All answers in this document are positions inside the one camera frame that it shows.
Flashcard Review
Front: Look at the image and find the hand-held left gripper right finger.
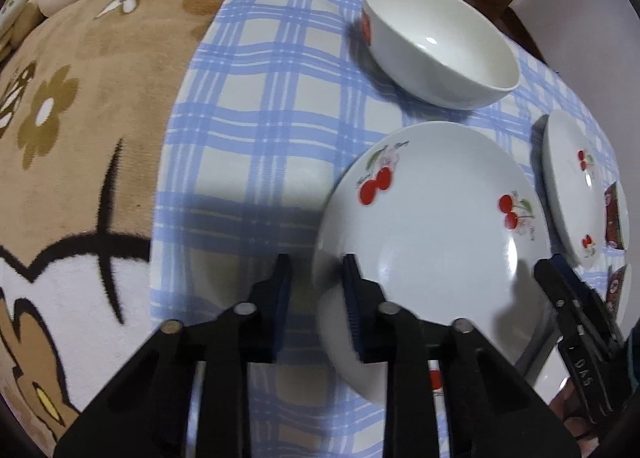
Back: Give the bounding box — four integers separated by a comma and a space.
341, 253, 582, 458

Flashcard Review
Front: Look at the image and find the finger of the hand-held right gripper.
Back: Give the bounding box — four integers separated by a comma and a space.
533, 259, 613, 426
550, 254, 626, 359

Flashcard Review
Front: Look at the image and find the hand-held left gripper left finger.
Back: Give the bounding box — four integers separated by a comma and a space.
54, 253, 296, 458

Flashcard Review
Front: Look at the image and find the white bowl red patterned outside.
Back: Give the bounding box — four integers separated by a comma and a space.
606, 264, 632, 321
603, 182, 632, 249

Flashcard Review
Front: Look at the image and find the large white cherry plate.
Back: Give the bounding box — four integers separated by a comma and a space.
311, 121, 551, 354

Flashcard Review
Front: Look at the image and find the large white bowl cherry print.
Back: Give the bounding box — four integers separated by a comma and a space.
361, 0, 521, 111

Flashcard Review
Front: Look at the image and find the person's right hand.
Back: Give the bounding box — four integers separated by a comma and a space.
547, 375, 598, 444

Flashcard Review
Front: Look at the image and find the small white cherry plate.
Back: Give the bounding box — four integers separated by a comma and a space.
542, 110, 632, 271

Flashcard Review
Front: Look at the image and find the blue plaid cloth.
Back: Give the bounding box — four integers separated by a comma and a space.
147, 0, 631, 458

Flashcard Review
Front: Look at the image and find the brown flower blanket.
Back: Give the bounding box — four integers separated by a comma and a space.
0, 0, 251, 458

